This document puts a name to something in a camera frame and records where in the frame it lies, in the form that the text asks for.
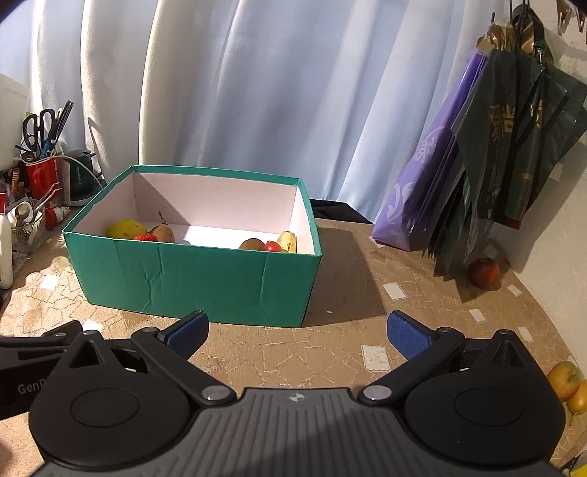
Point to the white board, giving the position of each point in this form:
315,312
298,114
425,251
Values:
11,124

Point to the clear glass holder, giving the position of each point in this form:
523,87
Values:
27,238

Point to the cherry tomato with green stem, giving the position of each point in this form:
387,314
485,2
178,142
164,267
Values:
273,246

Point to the blue pen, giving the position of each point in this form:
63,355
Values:
48,149

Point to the black pen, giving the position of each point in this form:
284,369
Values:
62,119

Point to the pale blue curtain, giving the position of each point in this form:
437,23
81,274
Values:
275,91

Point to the red strawberry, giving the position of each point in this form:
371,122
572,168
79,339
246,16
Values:
146,238

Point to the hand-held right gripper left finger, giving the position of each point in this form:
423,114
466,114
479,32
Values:
188,330

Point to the metal tongs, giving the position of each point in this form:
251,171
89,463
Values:
48,192

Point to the metal spoon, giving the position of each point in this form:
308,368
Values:
21,212

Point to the purple paper bag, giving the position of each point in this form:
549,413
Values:
412,197

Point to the dark green plastic bag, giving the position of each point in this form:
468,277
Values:
504,137

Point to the white bottle with red cap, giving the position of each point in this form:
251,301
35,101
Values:
5,257

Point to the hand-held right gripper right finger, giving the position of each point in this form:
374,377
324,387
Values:
408,337

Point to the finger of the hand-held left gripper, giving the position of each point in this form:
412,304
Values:
32,344

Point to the yellow apple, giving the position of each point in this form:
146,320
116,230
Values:
578,399
563,380

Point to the red apple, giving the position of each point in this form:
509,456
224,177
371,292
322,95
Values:
484,273

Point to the brown kiwi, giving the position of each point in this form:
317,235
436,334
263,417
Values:
251,244

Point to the small red white bottle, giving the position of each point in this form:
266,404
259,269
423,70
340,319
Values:
55,218

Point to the yellow lemon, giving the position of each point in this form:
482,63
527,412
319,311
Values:
126,229

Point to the teal cardboard box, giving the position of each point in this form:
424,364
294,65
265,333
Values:
192,279

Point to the yellow spotted banana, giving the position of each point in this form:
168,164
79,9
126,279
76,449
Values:
288,241

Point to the dark green kettle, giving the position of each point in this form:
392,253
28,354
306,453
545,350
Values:
82,179

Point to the yellow pear with stem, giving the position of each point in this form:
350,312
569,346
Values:
163,234

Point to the red pen cup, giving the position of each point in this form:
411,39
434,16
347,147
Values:
41,176

